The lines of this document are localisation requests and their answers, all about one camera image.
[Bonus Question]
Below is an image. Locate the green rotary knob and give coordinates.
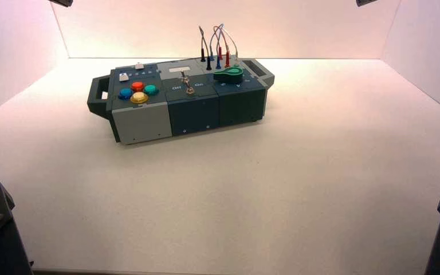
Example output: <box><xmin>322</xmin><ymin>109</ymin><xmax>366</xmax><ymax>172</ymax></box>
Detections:
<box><xmin>213</xmin><ymin>67</ymin><xmax>244</xmax><ymax>85</ymax></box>

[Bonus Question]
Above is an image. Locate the yellow round push button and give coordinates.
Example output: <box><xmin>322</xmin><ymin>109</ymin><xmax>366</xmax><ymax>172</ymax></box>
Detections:
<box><xmin>129</xmin><ymin>92</ymin><xmax>150</xmax><ymax>104</ymax></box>

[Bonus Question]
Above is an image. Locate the grey and teal task box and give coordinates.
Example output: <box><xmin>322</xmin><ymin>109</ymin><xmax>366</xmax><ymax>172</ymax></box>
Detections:
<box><xmin>87</xmin><ymin>57</ymin><xmax>276</xmax><ymax>146</ymax></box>

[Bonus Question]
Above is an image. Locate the metal toggle switch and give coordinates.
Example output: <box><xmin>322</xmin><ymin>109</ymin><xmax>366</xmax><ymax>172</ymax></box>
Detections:
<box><xmin>181</xmin><ymin>70</ymin><xmax>195</xmax><ymax>95</ymax></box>

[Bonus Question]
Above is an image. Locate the red jumper cable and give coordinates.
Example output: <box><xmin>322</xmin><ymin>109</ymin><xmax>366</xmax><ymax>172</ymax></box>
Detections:
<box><xmin>213</xmin><ymin>25</ymin><xmax>231</xmax><ymax>68</ymax></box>

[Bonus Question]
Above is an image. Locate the black jumper cable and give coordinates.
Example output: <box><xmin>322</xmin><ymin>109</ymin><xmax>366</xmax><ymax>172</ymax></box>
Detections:
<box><xmin>198</xmin><ymin>25</ymin><xmax>213</xmax><ymax>72</ymax></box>

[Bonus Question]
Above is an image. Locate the blue jumper cable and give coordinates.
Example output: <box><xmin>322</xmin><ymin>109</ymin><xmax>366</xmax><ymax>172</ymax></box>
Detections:
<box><xmin>209</xmin><ymin>23</ymin><xmax>225</xmax><ymax>70</ymax></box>

